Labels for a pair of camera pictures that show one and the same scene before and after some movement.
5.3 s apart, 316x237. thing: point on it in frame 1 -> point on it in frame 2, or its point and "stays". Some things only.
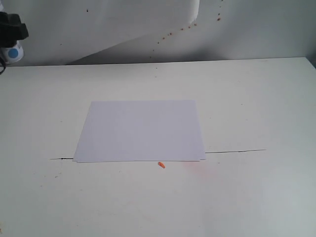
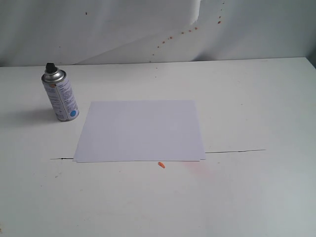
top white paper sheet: x=140 y=131 stays
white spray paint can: x=13 y=54 -> x=59 y=93
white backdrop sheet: x=98 y=31 stays
